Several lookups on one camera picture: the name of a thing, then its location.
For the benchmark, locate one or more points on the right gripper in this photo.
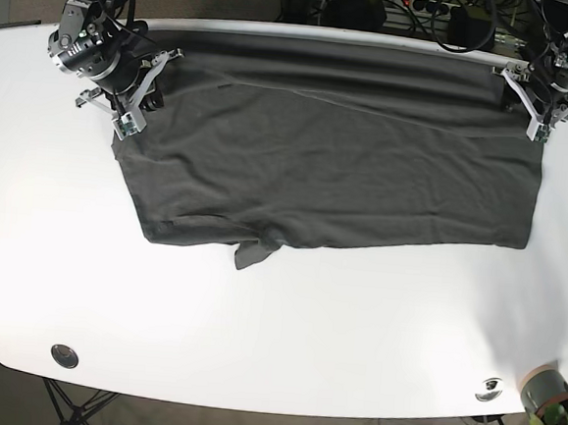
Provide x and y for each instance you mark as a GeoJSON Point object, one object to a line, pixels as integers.
{"type": "Point", "coordinates": [120, 60]}

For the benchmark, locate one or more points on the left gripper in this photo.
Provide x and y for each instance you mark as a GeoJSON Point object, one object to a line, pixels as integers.
{"type": "Point", "coordinates": [541, 87]}

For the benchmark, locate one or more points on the dark grey T-shirt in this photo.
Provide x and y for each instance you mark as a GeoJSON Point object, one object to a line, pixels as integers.
{"type": "Point", "coordinates": [264, 142]}

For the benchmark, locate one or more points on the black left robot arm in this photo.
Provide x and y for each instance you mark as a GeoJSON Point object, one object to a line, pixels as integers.
{"type": "Point", "coordinates": [549, 24]}

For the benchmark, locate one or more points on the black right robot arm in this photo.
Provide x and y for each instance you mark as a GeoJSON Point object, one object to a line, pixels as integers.
{"type": "Point", "coordinates": [102, 41]}

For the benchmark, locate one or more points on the left metal table grommet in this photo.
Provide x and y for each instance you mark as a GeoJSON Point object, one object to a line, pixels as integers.
{"type": "Point", "coordinates": [64, 356]}

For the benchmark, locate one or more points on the metal table grommet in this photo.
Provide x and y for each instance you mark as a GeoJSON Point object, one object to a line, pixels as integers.
{"type": "Point", "coordinates": [490, 389]}
{"type": "Point", "coordinates": [64, 356]}

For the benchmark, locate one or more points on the grey plant pot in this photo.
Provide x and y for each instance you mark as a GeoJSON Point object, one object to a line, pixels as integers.
{"type": "Point", "coordinates": [542, 387]}

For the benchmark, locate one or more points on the right metal table grommet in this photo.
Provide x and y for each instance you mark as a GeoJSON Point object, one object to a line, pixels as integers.
{"type": "Point", "coordinates": [490, 389]}

